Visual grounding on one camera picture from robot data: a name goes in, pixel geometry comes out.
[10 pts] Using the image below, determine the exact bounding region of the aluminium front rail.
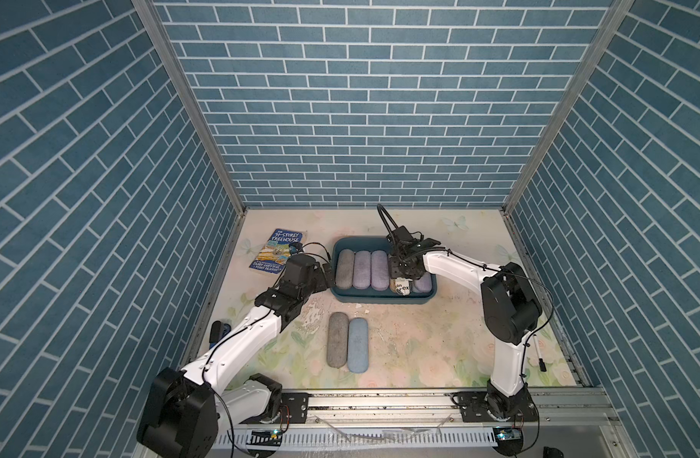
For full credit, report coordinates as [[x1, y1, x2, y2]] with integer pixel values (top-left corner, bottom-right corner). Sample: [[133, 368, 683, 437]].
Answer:
[[218, 387, 616, 427]]

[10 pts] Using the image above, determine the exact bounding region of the colourful paperback book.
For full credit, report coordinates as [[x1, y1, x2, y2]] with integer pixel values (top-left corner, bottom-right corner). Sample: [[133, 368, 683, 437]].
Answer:
[[250, 229, 304, 274]]

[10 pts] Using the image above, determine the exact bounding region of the light blue glasses case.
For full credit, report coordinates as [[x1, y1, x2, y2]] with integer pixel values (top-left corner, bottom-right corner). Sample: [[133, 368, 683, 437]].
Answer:
[[347, 318, 369, 374]]

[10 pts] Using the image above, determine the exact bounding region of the lavender fabric glasses case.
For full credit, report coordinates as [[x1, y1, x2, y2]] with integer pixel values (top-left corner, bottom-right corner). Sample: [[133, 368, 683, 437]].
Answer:
[[353, 250, 372, 290]]

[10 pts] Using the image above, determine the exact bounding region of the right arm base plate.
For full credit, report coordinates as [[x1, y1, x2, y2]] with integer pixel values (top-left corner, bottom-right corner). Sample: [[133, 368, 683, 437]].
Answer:
[[450, 385, 539, 423]]

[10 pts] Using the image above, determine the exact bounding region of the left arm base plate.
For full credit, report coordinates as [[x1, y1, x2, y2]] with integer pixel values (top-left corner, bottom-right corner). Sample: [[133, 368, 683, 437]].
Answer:
[[225, 390, 310, 425]]

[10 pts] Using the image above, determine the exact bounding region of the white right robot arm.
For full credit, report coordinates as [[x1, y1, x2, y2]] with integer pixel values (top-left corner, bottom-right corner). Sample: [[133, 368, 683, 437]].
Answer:
[[387, 226, 542, 400]]

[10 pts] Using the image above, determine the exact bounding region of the blue stapler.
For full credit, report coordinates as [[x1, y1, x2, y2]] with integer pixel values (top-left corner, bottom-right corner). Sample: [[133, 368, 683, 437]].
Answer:
[[209, 320, 232, 348]]

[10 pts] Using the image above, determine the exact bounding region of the newspaper print glasses case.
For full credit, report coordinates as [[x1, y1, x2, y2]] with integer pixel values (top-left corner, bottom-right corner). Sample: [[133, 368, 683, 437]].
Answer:
[[390, 278, 413, 297]]

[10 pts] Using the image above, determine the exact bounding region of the dark grey glasses case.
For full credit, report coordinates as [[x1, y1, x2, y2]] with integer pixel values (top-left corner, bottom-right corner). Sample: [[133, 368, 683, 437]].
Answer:
[[326, 312, 350, 368]]

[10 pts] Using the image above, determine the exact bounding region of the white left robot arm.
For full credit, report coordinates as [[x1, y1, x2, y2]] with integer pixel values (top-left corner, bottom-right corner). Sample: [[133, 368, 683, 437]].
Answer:
[[136, 253, 334, 457]]

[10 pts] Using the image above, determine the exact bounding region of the black marker pen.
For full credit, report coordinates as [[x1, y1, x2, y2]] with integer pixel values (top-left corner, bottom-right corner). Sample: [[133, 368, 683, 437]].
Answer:
[[533, 335, 547, 373]]

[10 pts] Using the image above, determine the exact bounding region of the teal plastic storage bin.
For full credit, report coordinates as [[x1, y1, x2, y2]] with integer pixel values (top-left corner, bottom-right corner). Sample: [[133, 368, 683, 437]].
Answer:
[[331, 236, 438, 305]]

